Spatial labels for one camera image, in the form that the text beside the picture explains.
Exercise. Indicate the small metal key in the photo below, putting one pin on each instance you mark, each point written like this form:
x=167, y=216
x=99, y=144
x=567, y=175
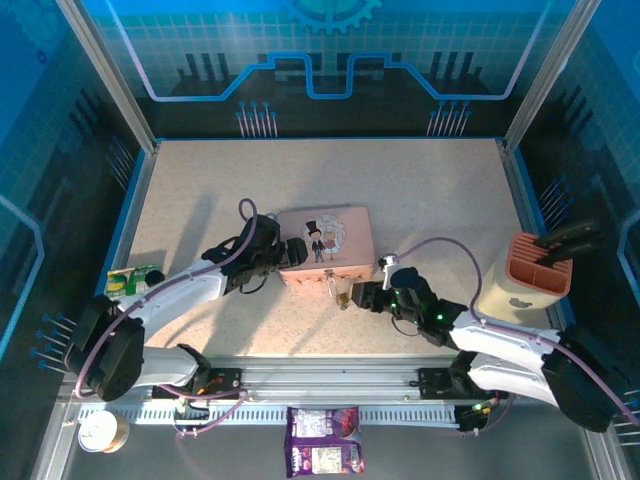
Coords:
x=345, y=305

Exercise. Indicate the metal tin can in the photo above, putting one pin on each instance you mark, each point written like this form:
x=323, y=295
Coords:
x=102, y=431

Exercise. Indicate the cream knife block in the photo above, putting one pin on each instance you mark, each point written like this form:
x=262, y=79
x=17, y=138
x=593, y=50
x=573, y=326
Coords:
x=515, y=295

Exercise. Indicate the pink tin box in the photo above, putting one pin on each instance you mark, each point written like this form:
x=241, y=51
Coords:
x=350, y=245

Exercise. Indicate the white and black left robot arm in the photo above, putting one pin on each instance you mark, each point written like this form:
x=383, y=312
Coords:
x=170, y=295

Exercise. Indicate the green snack packet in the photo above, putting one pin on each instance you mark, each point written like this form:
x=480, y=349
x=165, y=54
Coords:
x=122, y=282

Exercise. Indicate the cream bottle with black cap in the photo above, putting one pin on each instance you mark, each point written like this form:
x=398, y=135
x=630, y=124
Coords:
x=154, y=278

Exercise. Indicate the aluminium frame post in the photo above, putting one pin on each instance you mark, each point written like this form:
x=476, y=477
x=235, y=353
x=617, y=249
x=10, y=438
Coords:
x=107, y=75
x=547, y=75

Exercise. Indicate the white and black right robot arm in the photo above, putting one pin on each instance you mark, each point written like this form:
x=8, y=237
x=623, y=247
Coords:
x=515, y=345

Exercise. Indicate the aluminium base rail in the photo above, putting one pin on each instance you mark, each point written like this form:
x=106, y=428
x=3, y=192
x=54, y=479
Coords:
x=325, y=377

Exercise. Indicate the brass padlock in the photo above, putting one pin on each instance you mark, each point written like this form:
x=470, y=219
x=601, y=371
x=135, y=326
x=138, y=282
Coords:
x=342, y=298

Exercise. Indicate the purple snack packet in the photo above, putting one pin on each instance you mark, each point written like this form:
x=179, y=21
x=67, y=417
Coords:
x=322, y=442

